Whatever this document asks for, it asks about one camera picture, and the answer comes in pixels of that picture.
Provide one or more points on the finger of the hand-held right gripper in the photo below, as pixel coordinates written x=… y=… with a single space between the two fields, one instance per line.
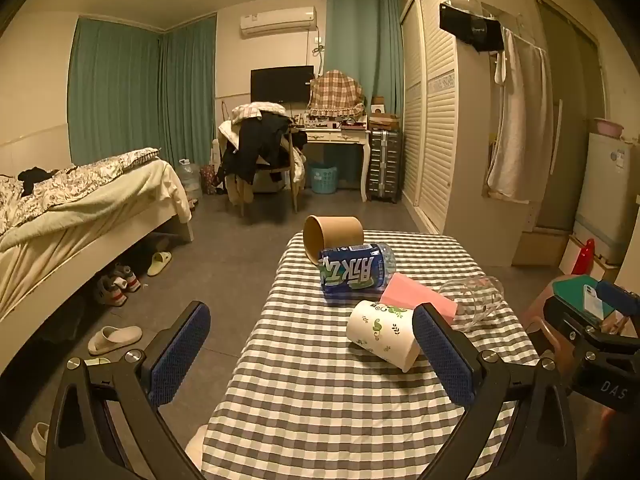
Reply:
x=562 y=312
x=619 y=296

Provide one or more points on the red bag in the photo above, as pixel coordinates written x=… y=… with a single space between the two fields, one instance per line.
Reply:
x=208 y=180

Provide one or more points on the blue labelled plastic bottle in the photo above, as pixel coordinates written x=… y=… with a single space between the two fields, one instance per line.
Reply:
x=352 y=272

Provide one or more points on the dark suitcase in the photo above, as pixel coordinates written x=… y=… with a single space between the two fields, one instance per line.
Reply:
x=384 y=167

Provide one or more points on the teal curtain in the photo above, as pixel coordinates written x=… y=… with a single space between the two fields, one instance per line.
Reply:
x=189 y=85
x=115 y=90
x=367 y=40

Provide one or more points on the black television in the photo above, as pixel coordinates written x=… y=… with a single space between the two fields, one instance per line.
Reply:
x=280 y=84

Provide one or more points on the cardboard box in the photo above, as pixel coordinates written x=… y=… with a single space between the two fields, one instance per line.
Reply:
x=384 y=116

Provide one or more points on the pink basin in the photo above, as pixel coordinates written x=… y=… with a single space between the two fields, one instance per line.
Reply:
x=609 y=127

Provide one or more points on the smartphone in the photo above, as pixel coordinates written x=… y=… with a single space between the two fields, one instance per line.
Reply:
x=592 y=301

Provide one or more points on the floral blanket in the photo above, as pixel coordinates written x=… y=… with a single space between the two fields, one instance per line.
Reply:
x=85 y=180

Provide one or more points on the brown paper cup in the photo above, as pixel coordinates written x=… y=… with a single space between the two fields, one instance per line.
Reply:
x=334 y=237

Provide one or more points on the grey checkered tablecloth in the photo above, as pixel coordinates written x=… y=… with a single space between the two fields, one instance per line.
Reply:
x=320 y=400

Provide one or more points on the white washing machine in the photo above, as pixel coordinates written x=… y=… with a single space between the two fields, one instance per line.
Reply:
x=607 y=195

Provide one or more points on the wooden chair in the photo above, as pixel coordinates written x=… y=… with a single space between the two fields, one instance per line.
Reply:
x=291 y=180

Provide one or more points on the pile of clothes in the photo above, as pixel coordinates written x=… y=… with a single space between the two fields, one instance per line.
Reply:
x=255 y=145

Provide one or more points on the pink sponge block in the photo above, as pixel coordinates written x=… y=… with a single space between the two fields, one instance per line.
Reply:
x=422 y=297

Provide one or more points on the white sneaker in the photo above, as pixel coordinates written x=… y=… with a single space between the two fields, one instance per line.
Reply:
x=110 y=292
x=127 y=280

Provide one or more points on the clear water jug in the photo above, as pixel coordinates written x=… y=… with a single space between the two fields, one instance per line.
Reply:
x=191 y=182

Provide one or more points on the white louvred wardrobe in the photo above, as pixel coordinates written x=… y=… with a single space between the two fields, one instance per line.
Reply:
x=440 y=135

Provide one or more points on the blue plastic basket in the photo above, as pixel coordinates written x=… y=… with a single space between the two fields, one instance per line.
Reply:
x=323 y=179

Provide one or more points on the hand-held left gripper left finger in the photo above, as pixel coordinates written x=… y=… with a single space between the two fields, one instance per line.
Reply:
x=184 y=352

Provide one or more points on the white desk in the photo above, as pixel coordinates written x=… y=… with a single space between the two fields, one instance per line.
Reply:
x=335 y=136

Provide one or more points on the white hanging towel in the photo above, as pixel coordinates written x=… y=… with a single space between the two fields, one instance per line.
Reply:
x=520 y=120

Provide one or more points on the white floral paper cup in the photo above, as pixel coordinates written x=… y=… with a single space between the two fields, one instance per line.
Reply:
x=382 y=332

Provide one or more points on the black cloth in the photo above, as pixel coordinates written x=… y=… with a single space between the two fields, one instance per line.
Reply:
x=35 y=177

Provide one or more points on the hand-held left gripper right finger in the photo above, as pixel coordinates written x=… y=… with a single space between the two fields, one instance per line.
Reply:
x=444 y=360

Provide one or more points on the beige slipper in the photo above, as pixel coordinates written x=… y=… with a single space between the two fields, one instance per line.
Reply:
x=40 y=437
x=114 y=339
x=160 y=263

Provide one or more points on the white air conditioner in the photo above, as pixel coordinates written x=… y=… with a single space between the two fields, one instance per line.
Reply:
x=277 y=21

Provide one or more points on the clear plastic cup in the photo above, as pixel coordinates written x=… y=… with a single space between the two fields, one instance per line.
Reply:
x=475 y=300

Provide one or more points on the red bottle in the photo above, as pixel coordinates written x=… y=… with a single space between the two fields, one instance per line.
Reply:
x=586 y=257

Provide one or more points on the plaid cloth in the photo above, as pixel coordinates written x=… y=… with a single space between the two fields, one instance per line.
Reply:
x=335 y=92

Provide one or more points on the white bed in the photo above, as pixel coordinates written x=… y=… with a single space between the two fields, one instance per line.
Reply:
x=75 y=260

